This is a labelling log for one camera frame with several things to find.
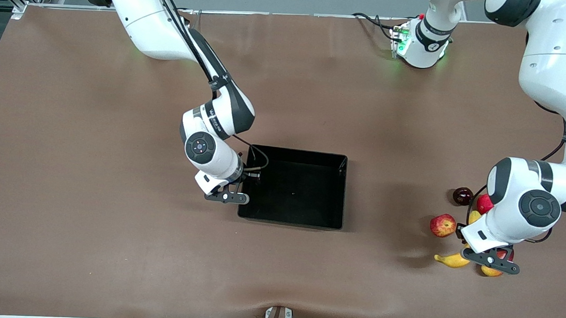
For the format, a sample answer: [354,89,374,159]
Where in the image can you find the dark purple plum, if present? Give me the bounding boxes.
[452,186,475,207]

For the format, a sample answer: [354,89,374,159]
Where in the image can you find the red peach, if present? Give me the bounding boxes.
[476,193,496,216]

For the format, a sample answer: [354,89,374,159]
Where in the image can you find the red yellow apple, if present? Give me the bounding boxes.
[429,213,458,239]

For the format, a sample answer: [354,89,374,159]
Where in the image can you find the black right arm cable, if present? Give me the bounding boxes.
[140,0,278,172]

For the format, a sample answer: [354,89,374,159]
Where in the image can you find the red yellow mango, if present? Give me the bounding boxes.
[480,247,515,279]

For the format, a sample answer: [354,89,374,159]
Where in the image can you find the black rectangular plastic box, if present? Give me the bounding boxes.
[237,144,349,231]

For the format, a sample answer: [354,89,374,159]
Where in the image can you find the black cables at arm base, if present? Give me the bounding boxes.
[350,12,399,43]

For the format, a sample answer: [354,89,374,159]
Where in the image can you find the yellow banana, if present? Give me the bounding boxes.
[433,208,482,271]

